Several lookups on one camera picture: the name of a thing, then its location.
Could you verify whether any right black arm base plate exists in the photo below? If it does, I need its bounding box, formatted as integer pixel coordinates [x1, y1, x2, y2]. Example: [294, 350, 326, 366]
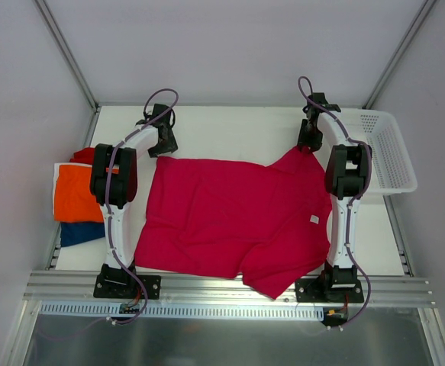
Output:
[295, 265, 364, 303]

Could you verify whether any red folded t-shirt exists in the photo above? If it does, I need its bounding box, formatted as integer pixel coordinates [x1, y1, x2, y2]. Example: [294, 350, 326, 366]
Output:
[69, 147, 95, 165]

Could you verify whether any aluminium mounting rail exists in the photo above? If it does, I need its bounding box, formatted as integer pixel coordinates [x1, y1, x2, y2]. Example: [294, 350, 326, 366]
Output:
[24, 271, 437, 308]

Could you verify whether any white plastic mesh basket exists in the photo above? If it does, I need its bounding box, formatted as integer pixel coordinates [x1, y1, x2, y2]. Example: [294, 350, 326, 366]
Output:
[339, 108, 418, 196]

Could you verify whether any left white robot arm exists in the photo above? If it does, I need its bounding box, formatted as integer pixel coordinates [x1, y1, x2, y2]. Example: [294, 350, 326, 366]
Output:
[89, 104, 178, 297]

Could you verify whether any pink t-shirt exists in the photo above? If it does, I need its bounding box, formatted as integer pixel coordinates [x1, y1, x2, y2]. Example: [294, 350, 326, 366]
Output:
[134, 148, 331, 299]

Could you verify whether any right aluminium frame post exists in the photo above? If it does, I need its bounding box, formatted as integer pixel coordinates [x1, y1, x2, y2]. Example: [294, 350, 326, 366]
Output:
[362, 0, 438, 110]

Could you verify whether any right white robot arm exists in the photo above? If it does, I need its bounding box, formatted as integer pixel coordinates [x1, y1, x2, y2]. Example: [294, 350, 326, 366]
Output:
[297, 92, 372, 270]

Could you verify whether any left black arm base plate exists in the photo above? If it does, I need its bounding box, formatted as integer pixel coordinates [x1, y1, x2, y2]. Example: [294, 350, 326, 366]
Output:
[93, 264, 162, 300]

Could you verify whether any orange folded t-shirt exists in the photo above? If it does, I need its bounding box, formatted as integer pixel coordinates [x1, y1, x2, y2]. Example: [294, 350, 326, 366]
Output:
[53, 163, 103, 223]

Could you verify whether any white slotted cable duct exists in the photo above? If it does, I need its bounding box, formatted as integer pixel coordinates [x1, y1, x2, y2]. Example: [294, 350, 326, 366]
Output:
[40, 301, 324, 322]

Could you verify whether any aluminium frame post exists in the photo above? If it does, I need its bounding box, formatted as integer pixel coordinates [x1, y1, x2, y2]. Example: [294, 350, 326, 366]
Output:
[33, 0, 98, 111]
[362, 0, 438, 110]

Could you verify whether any left aluminium frame post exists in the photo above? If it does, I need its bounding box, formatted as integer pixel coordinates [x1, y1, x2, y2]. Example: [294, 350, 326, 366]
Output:
[33, 0, 98, 111]

